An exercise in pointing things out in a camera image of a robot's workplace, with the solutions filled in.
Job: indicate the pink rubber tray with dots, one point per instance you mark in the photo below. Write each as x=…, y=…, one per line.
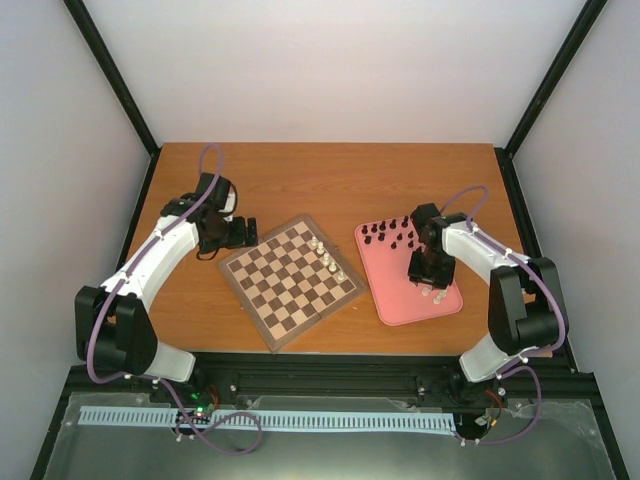
x=386, y=260

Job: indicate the light blue cable duct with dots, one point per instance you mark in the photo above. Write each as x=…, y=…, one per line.
x=271, y=420

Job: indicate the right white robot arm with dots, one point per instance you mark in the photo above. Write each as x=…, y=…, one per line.
x=526, y=312

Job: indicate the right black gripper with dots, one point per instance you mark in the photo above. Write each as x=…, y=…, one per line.
x=418, y=276

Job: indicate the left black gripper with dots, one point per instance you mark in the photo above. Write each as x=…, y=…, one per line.
x=240, y=240

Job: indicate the wooden folding chess board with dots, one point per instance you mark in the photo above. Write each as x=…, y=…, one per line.
x=284, y=287

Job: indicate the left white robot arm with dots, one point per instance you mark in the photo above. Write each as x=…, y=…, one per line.
x=114, y=334

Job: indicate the black aluminium frame rail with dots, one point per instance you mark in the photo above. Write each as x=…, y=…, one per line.
x=425, y=381

